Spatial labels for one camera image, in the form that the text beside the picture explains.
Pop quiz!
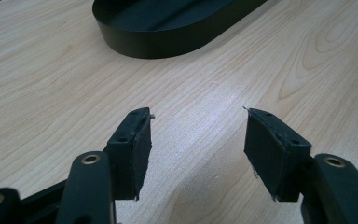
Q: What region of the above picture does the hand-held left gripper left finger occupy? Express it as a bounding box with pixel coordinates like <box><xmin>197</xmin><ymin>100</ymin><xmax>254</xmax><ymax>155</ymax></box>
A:
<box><xmin>106</xmin><ymin>106</ymin><xmax>153</xmax><ymax>201</ymax></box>

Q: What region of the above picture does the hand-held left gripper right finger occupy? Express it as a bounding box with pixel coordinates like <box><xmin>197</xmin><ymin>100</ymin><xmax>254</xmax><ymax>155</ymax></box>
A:
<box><xmin>243</xmin><ymin>107</ymin><xmax>312</xmax><ymax>203</ymax></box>

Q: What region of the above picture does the black oval tray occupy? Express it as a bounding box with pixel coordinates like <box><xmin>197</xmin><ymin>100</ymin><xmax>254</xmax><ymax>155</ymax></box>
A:
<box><xmin>91</xmin><ymin>0</ymin><xmax>269</xmax><ymax>60</ymax></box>

